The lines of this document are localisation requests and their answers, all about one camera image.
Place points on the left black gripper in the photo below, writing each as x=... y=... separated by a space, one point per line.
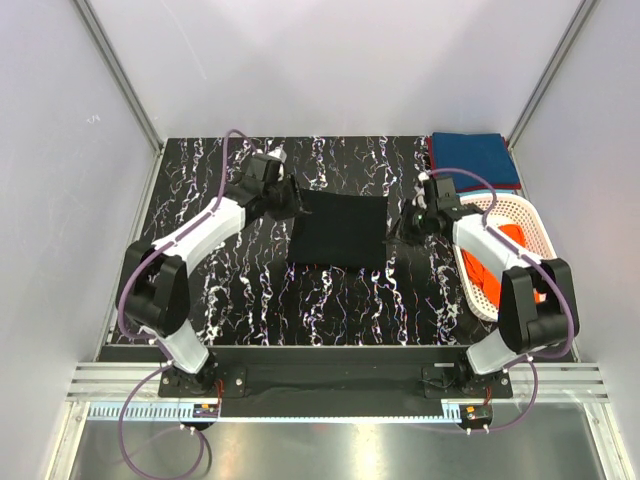
x=295 y=207

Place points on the white plastic laundry basket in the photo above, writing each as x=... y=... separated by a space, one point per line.
x=525 y=210

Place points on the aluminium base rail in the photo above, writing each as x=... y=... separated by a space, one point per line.
x=553 y=382

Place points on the black marble pattern mat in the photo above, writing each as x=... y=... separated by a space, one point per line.
x=247 y=293

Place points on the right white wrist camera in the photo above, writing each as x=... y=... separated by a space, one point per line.
x=419 y=197

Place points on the black t shirt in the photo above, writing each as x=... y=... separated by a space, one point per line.
x=343 y=231

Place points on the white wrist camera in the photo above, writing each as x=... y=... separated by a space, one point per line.
x=280 y=156
x=419 y=197

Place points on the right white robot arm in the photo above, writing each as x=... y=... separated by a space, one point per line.
x=537 y=313

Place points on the right aluminium frame post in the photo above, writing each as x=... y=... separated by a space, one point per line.
x=575 y=26

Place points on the aluminium frame post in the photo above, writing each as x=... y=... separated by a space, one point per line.
x=107 y=52
x=575 y=26

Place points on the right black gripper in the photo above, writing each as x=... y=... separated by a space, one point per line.
x=403 y=235

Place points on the left aluminium frame post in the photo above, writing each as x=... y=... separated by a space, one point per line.
x=107 y=52

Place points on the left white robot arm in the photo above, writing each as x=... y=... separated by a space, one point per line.
x=153 y=291

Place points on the folded light blue t shirt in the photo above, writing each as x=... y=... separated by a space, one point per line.
x=517 y=192

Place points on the orange t shirt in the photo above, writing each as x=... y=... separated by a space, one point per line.
x=480 y=276

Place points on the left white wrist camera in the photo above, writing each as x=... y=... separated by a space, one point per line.
x=280 y=156

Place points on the slotted cable duct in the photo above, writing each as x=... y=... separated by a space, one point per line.
x=193 y=412

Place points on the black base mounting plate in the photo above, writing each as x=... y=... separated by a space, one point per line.
x=336 y=357

